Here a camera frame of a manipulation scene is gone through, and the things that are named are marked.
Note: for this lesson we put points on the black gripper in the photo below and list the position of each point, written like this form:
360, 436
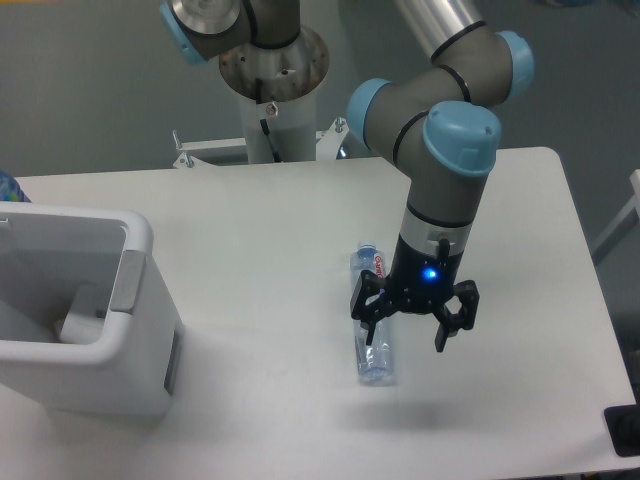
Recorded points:
419, 283

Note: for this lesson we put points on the clear plastic water bottle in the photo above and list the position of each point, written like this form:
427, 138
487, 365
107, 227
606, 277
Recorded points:
374, 362

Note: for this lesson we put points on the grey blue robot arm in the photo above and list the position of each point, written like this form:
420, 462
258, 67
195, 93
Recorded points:
438, 129

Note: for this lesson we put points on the trash inside the can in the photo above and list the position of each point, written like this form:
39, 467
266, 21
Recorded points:
84, 321

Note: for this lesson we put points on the white trash can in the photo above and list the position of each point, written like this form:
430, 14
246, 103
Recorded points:
47, 253

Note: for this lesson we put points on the black clamp at table edge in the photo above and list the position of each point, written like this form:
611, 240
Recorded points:
623, 426

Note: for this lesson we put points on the blue patterned object left edge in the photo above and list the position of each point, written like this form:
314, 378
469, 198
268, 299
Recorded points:
10, 189

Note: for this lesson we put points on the white frame at right edge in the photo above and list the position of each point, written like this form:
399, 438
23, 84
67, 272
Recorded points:
620, 226

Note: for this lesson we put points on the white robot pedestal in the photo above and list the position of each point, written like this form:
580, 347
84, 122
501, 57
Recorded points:
276, 92

